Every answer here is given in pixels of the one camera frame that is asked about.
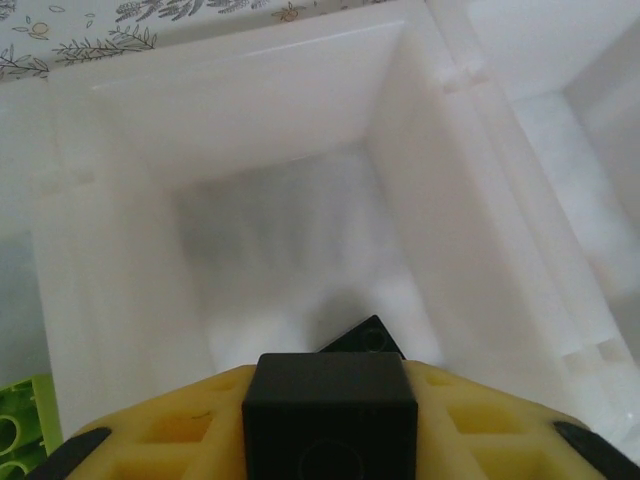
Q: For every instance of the white three-compartment container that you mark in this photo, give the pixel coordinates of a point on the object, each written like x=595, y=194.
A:
x=250, y=150

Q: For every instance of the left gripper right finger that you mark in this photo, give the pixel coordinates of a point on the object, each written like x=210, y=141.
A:
x=500, y=445

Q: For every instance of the black lego brick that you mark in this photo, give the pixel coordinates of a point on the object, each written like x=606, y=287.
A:
x=330, y=415
x=370, y=340

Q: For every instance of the green lego brick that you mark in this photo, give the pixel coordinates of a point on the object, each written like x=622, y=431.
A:
x=25, y=420

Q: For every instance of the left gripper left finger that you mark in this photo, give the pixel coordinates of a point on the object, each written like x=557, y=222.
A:
x=165, y=440

